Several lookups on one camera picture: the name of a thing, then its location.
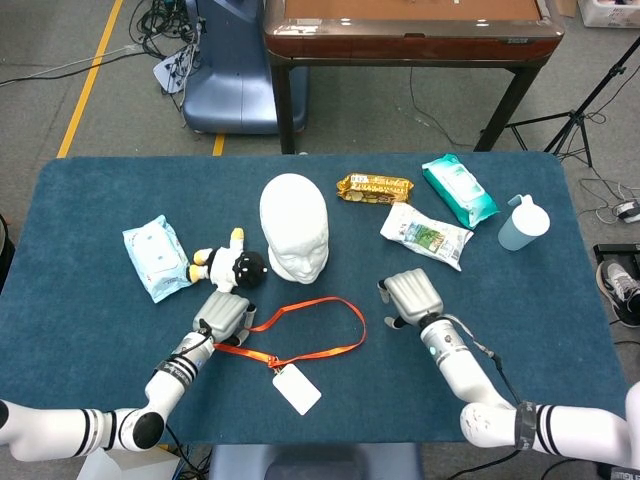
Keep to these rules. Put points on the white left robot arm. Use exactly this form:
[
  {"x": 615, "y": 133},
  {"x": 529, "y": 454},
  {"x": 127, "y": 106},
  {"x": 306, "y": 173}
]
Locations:
[{"x": 160, "y": 395}]

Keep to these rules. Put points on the black rounded object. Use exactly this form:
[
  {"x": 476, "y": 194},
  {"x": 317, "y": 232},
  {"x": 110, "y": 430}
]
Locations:
[{"x": 6, "y": 255}]

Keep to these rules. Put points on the blue felt table mat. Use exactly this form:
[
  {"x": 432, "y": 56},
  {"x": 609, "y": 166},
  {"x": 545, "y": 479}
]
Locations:
[{"x": 100, "y": 340}]

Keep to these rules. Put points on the gold biscuit packet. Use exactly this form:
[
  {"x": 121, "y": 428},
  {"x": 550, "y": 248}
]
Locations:
[{"x": 375, "y": 189}]

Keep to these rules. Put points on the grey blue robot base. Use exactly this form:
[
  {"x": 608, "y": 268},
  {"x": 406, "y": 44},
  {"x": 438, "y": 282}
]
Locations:
[{"x": 315, "y": 462}]

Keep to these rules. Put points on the green wet wipes pack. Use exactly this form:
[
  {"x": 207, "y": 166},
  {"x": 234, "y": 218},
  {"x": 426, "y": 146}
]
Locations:
[{"x": 460, "y": 190}]

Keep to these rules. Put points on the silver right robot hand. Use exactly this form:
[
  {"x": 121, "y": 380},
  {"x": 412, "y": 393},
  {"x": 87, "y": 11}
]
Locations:
[{"x": 415, "y": 295}]

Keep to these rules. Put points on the white box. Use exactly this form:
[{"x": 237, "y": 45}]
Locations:
[{"x": 125, "y": 470}]

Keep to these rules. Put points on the black and white plush toy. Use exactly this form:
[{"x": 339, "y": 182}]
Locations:
[{"x": 225, "y": 265}]

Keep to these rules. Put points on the white power adapter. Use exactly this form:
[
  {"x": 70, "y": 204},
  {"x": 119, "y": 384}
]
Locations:
[{"x": 627, "y": 210}]

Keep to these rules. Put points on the grey black sneaker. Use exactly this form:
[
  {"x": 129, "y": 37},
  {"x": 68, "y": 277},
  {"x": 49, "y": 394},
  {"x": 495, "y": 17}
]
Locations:
[{"x": 622, "y": 290}]

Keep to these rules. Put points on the white storage crate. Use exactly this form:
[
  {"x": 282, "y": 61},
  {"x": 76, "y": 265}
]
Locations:
[{"x": 607, "y": 15}]

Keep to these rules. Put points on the white power strip board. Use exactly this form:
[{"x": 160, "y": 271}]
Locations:
[{"x": 172, "y": 70}]

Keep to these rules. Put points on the black tripod stand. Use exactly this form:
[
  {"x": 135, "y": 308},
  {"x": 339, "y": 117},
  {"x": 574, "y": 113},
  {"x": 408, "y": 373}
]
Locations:
[{"x": 575, "y": 120}]

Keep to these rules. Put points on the white snack bag green print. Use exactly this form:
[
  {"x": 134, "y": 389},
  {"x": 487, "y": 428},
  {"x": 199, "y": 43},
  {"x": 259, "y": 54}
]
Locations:
[{"x": 425, "y": 235}]

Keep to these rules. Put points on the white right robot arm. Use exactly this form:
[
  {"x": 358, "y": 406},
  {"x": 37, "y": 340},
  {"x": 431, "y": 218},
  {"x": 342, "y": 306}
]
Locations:
[{"x": 460, "y": 365}]

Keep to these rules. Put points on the brown cardboard box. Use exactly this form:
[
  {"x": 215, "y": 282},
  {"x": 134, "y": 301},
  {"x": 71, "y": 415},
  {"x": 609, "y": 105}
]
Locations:
[{"x": 565, "y": 6}]

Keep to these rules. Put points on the light blue wet wipes pack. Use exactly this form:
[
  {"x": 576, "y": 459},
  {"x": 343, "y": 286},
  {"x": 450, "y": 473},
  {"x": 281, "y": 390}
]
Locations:
[{"x": 155, "y": 255}]

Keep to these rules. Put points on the pale blue lidded cup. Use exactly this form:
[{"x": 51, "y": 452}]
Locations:
[{"x": 525, "y": 225}]

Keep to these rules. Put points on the blue machine base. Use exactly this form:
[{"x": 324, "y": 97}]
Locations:
[{"x": 230, "y": 90}]

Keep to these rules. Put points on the black foot pedal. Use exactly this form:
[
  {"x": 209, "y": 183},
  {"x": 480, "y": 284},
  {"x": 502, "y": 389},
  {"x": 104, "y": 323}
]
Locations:
[{"x": 617, "y": 251}]

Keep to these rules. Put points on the white foam mannequin head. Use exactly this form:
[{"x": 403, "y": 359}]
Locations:
[{"x": 294, "y": 220}]

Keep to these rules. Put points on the brown mahjong table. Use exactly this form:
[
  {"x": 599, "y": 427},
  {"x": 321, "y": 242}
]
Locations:
[{"x": 410, "y": 42}]

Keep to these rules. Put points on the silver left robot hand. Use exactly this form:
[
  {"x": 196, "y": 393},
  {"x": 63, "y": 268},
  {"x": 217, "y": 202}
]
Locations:
[{"x": 222, "y": 315}]

